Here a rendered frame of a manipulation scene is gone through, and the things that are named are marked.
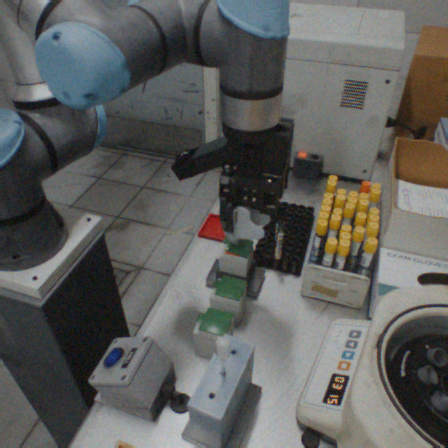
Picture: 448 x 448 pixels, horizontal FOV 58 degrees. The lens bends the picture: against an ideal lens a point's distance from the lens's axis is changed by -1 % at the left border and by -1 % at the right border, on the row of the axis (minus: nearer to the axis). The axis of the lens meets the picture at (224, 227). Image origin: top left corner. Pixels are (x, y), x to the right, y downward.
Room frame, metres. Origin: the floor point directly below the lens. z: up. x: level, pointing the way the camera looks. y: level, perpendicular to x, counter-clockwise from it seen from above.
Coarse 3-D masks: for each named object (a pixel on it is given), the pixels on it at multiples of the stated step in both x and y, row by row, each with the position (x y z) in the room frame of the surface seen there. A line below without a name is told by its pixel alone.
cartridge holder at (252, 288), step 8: (216, 264) 0.50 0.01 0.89; (216, 272) 0.46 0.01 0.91; (248, 272) 0.46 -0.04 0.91; (256, 272) 0.48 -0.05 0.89; (264, 272) 0.49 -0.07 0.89; (208, 280) 0.47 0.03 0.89; (248, 280) 0.45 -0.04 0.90; (256, 280) 0.47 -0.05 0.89; (248, 288) 0.45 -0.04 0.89; (256, 288) 0.45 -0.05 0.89; (256, 296) 0.44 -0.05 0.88
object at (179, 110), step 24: (120, 0) 2.40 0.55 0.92; (168, 72) 2.32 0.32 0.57; (192, 72) 2.27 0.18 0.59; (216, 72) 2.24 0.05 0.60; (144, 96) 2.37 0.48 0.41; (168, 96) 2.32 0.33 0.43; (192, 96) 2.27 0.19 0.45; (216, 96) 2.23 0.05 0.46; (120, 120) 2.43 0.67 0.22; (144, 120) 2.38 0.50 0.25; (168, 120) 2.33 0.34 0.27; (192, 120) 2.28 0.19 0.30; (216, 120) 2.23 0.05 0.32; (120, 144) 2.45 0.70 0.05; (144, 144) 2.39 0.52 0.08; (168, 144) 2.33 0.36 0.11; (192, 144) 2.28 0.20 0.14
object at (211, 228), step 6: (210, 216) 0.65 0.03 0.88; (216, 216) 0.65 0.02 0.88; (204, 222) 0.63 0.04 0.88; (210, 222) 0.63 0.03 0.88; (216, 222) 0.63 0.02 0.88; (204, 228) 0.61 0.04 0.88; (210, 228) 0.61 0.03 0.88; (216, 228) 0.61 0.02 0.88; (198, 234) 0.59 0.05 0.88; (204, 234) 0.59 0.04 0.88; (210, 234) 0.60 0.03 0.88; (216, 234) 0.60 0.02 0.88; (222, 234) 0.60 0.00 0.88; (216, 240) 0.58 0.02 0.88; (222, 240) 0.58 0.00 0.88
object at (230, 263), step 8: (224, 248) 0.48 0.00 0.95; (224, 256) 0.47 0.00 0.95; (232, 256) 0.46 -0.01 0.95; (240, 256) 0.46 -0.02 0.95; (248, 256) 0.46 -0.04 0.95; (224, 264) 0.47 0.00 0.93; (232, 264) 0.46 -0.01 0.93; (240, 264) 0.46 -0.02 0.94; (248, 264) 0.46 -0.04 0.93; (224, 272) 0.47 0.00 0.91; (232, 272) 0.46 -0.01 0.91; (240, 272) 0.46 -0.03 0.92
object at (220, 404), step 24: (216, 360) 0.26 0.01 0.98; (240, 360) 0.26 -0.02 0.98; (216, 384) 0.23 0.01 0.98; (240, 384) 0.24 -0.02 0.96; (192, 408) 0.21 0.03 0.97; (216, 408) 0.21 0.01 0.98; (240, 408) 0.25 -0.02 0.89; (192, 432) 0.21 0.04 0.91; (216, 432) 0.20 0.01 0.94; (240, 432) 0.22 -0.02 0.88
